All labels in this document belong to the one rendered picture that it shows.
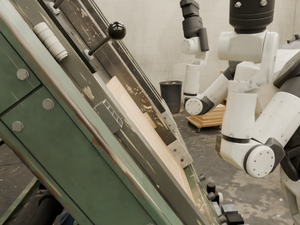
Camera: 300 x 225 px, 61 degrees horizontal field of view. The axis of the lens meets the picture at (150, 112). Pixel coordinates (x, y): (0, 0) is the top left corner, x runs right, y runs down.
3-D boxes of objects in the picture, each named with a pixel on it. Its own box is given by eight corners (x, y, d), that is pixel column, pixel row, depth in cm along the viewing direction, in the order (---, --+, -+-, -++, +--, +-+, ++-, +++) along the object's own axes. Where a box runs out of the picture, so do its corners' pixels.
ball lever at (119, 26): (84, 68, 58) (124, 36, 50) (73, 54, 57) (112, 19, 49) (93, 62, 61) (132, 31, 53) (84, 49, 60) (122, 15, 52)
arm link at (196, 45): (193, 33, 121) (197, 57, 120) (176, 31, 115) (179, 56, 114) (211, 24, 111) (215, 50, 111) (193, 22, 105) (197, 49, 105)
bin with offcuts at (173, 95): (186, 112, 550) (186, 82, 534) (163, 115, 539) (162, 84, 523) (178, 107, 599) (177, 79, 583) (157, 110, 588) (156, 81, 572)
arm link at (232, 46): (215, 14, 54) (215, 65, 59) (271, 12, 48) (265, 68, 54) (230, 4, 62) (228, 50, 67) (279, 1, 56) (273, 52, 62)
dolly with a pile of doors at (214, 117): (227, 130, 427) (227, 106, 417) (197, 134, 416) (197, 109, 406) (210, 120, 485) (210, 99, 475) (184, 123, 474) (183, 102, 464)
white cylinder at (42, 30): (29, 29, 51) (55, 63, 53) (41, 20, 51) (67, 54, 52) (35, 30, 54) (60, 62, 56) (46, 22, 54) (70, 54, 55)
